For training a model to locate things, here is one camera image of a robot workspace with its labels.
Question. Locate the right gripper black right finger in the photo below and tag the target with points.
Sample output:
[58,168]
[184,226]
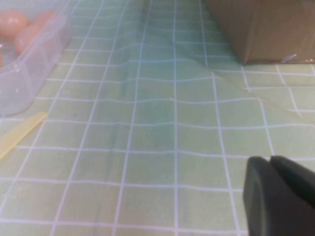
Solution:
[295,174]

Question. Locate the clear plastic egg box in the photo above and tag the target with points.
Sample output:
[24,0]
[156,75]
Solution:
[37,73]

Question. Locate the brown cardboard box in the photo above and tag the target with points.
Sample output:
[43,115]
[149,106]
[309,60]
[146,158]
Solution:
[265,29]

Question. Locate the green checkered tablecloth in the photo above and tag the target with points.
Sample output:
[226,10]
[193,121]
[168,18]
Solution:
[157,147]

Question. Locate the beige egg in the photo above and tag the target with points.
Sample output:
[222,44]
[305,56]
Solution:
[12,23]
[44,17]
[24,40]

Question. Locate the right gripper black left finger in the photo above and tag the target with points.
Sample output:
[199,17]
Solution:
[261,201]

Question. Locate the yellow plastic knife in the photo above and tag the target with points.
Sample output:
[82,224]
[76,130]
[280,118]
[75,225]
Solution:
[14,137]

